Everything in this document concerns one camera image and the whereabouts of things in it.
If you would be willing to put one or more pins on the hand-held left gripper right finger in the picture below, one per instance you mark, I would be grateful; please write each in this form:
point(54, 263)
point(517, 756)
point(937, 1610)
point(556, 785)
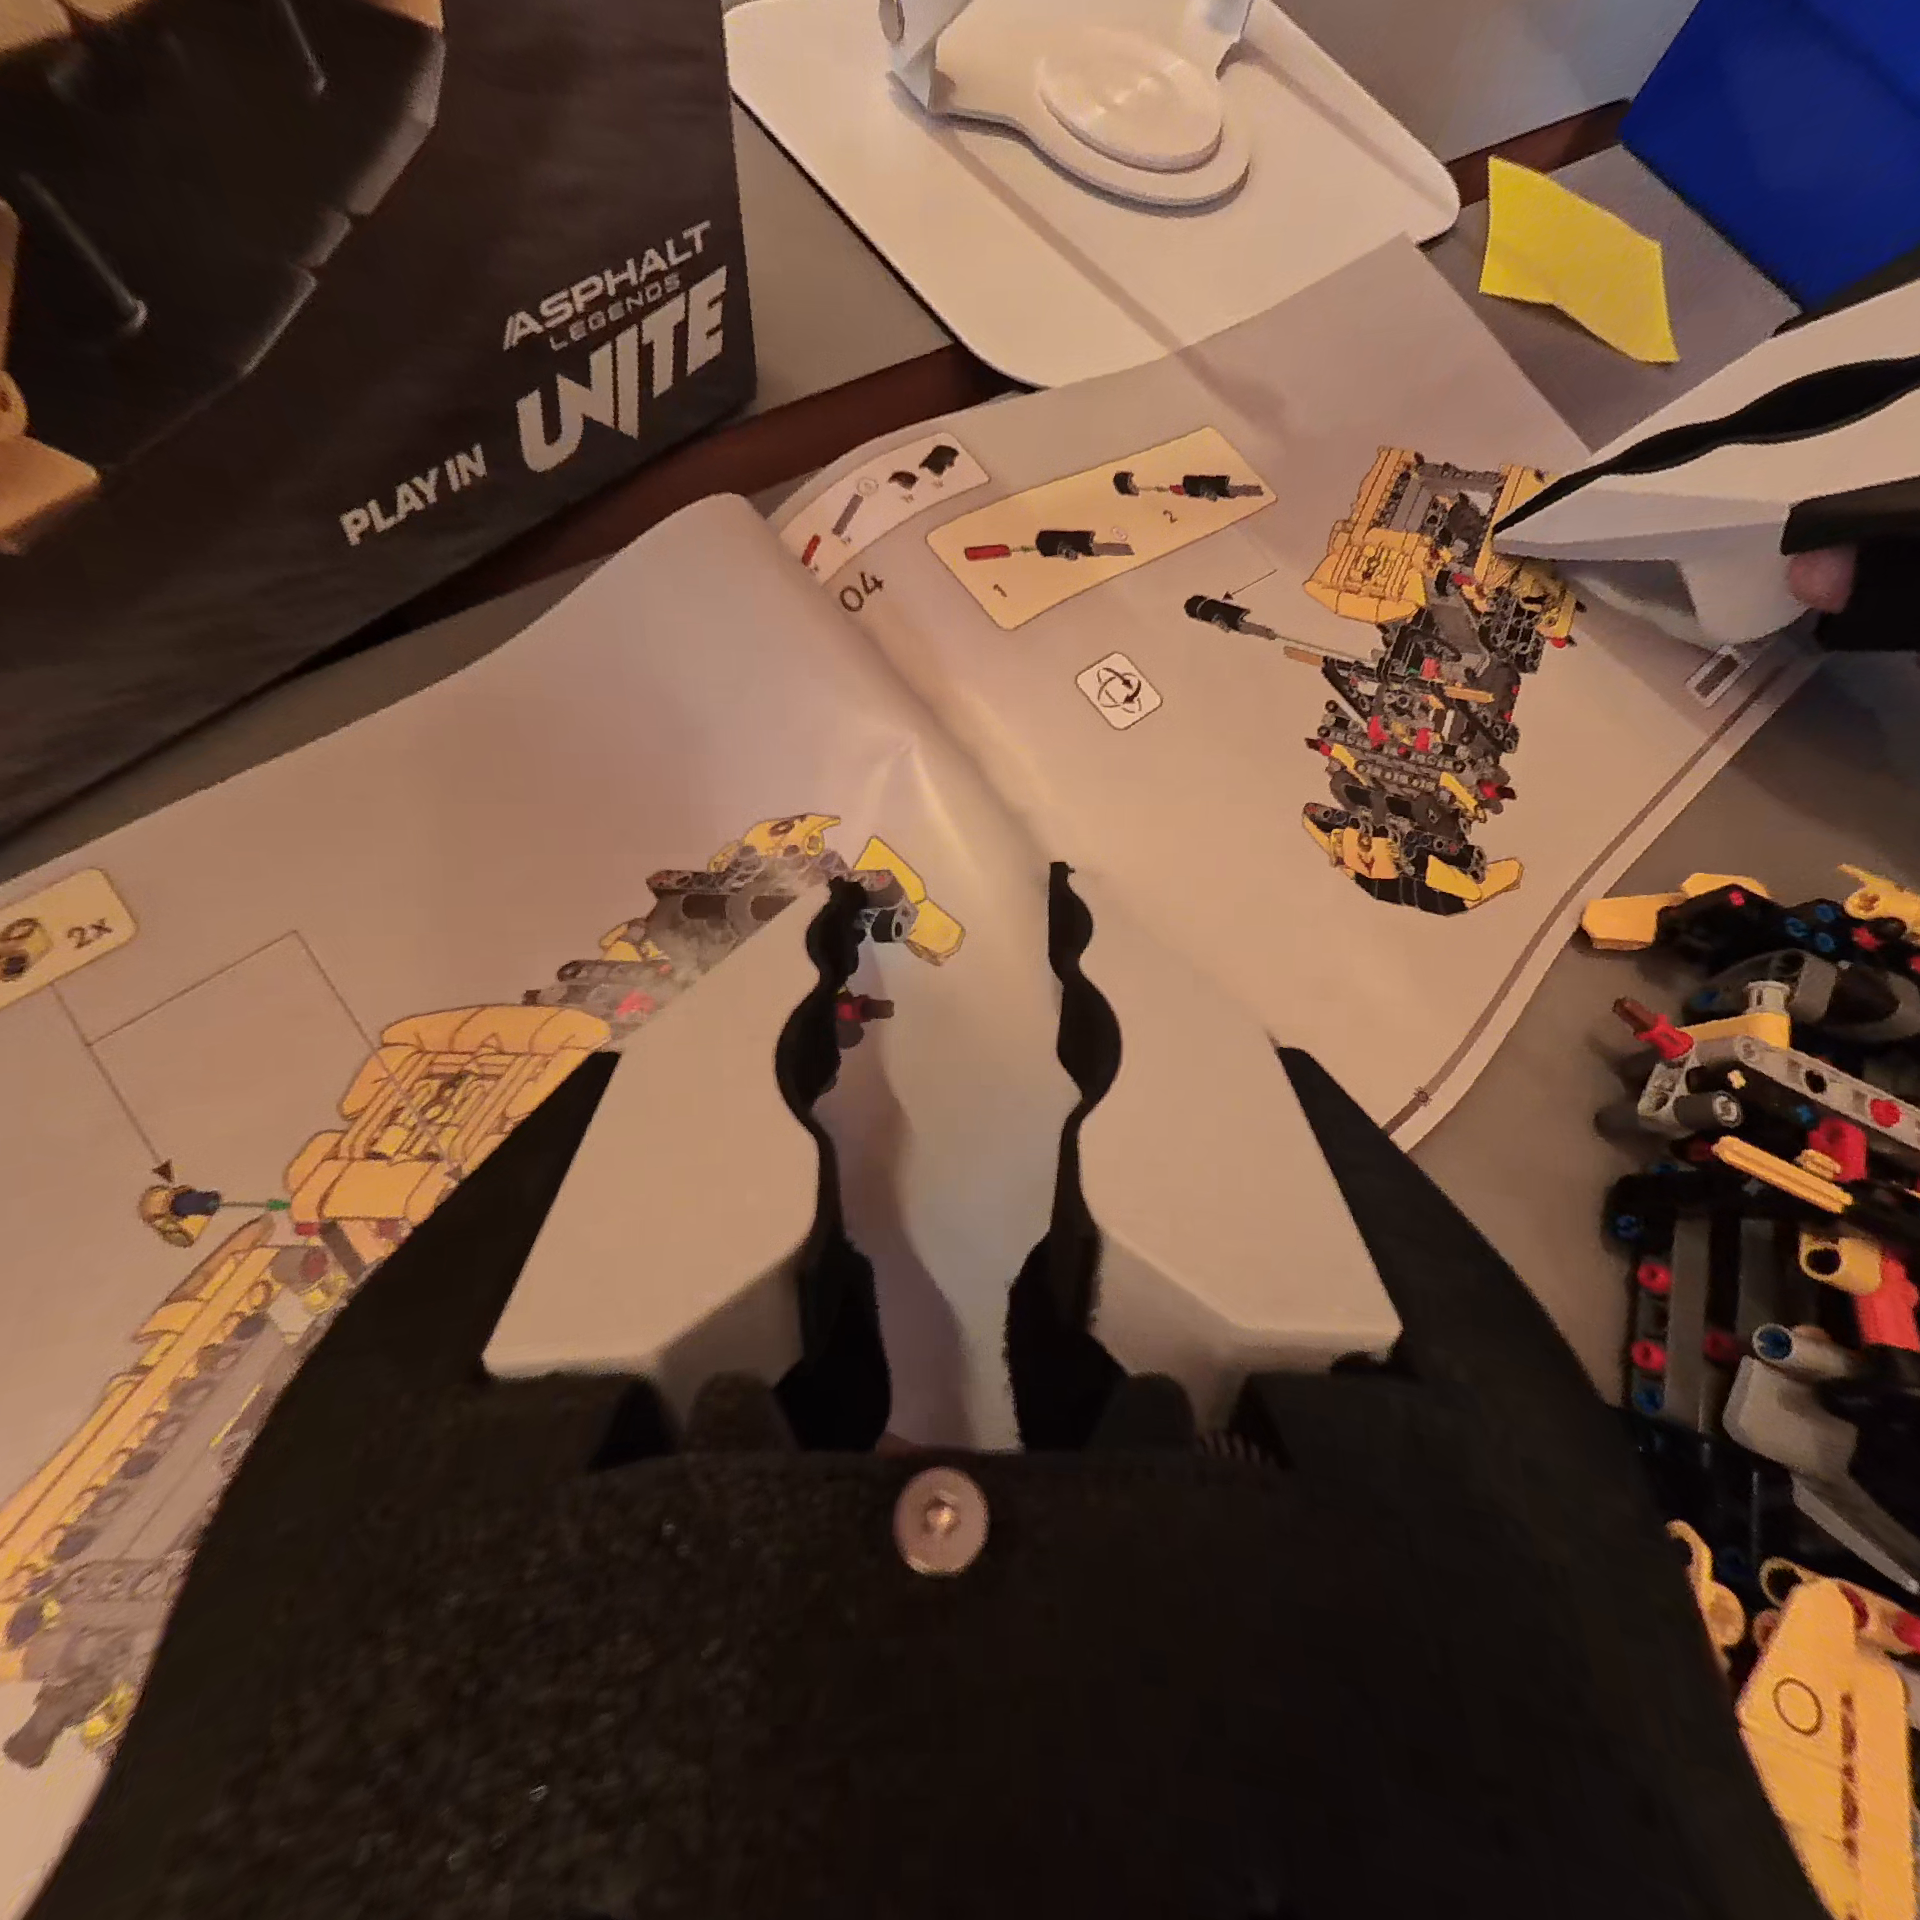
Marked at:
point(1249, 1201)

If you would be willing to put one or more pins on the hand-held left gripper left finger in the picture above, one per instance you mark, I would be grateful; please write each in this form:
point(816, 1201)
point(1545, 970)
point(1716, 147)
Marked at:
point(660, 1201)

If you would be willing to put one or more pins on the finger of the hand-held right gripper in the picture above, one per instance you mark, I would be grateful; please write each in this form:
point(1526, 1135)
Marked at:
point(1803, 349)
point(1695, 517)

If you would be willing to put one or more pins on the yellow toy brick car model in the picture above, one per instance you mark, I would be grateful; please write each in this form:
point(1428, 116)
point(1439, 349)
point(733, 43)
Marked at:
point(1766, 1081)

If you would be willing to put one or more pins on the person's right hand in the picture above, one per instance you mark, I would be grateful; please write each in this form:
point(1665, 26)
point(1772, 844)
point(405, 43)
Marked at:
point(1824, 581)

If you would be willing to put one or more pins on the blue storage bin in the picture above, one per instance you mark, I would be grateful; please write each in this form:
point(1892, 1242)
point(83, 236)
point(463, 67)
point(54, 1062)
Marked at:
point(1803, 152)

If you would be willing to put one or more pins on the yellow paper piece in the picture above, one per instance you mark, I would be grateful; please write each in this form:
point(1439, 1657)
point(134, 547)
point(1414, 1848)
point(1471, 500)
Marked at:
point(1582, 262)

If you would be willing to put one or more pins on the open instruction booklet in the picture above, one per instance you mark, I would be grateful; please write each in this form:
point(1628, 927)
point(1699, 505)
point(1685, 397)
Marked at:
point(1054, 782)

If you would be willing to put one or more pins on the toy car set box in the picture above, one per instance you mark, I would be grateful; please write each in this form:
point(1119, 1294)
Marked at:
point(223, 377)

